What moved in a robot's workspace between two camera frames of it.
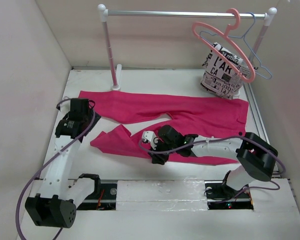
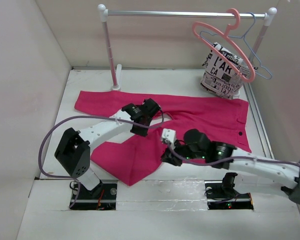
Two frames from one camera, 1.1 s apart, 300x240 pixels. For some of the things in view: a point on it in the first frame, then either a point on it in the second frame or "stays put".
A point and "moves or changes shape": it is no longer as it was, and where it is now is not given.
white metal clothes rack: [105, 14] stays put
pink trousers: [203, 116] moves or changes shape
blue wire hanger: [249, 29] stays put
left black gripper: [96, 119] to [139, 132]
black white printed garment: [218, 79] stays put
